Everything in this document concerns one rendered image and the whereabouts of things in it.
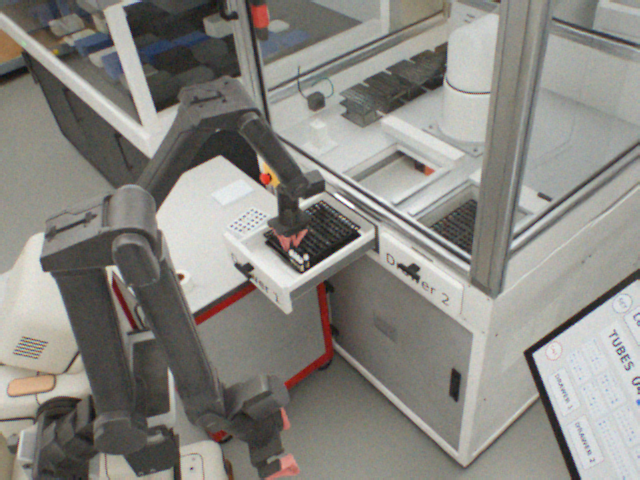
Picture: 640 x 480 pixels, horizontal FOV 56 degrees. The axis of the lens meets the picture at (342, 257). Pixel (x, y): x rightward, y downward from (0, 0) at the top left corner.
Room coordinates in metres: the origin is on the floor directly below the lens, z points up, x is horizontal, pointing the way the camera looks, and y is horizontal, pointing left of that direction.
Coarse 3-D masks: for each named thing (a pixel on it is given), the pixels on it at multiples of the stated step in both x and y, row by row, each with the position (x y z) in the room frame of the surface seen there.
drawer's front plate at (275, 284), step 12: (228, 240) 1.26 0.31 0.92; (228, 252) 1.28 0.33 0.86; (240, 252) 1.21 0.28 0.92; (252, 264) 1.17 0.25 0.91; (264, 264) 1.15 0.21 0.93; (252, 276) 1.18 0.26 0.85; (264, 276) 1.12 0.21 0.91; (276, 276) 1.10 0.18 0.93; (276, 288) 1.08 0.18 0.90; (288, 300) 1.06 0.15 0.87; (288, 312) 1.06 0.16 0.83
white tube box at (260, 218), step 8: (240, 216) 1.51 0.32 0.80; (256, 216) 1.51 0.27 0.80; (264, 216) 1.51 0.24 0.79; (232, 224) 1.48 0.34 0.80; (240, 224) 1.48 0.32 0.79; (248, 224) 1.48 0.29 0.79; (256, 224) 1.47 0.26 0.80; (264, 224) 1.48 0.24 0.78; (232, 232) 1.45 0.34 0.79; (240, 232) 1.44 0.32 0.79; (248, 232) 1.43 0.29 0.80
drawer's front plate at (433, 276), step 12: (384, 240) 1.21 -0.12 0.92; (396, 240) 1.19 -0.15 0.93; (384, 252) 1.21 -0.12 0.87; (396, 252) 1.17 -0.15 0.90; (408, 252) 1.14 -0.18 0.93; (408, 264) 1.14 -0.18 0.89; (420, 264) 1.10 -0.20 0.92; (408, 276) 1.13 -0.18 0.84; (420, 276) 1.10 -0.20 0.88; (432, 276) 1.07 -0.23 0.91; (444, 276) 1.04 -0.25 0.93; (420, 288) 1.10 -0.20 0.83; (444, 288) 1.03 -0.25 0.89; (456, 288) 1.00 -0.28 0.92; (456, 300) 1.00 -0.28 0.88; (456, 312) 0.99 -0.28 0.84
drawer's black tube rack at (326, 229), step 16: (320, 208) 1.40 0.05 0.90; (320, 224) 1.32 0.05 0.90; (336, 224) 1.31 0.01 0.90; (352, 224) 1.31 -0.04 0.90; (304, 240) 1.26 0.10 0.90; (320, 240) 1.25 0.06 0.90; (336, 240) 1.28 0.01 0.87; (352, 240) 1.27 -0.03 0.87; (320, 256) 1.22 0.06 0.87; (304, 272) 1.17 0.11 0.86
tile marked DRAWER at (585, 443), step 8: (584, 416) 0.57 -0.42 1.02; (568, 424) 0.57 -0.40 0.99; (576, 424) 0.56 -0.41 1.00; (584, 424) 0.55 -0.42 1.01; (568, 432) 0.55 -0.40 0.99; (576, 432) 0.55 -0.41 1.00; (584, 432) 0.54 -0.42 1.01; (592, 432) 0.53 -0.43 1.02; (576, 440) 0.53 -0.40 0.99; (584, 440) 0.53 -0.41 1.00; (592, 440) 0.52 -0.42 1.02; (576, 448) 0.52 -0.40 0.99; (584, 448) 0.51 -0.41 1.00; (592, 448) 0.51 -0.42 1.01; (600, 448) 0.50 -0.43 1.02; (584, 456) 0.50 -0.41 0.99; (592, 456) 0.49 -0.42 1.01; (600, 456) 0.49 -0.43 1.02; (584, 464) 0.49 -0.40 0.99; (592, 464) 0.48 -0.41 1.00
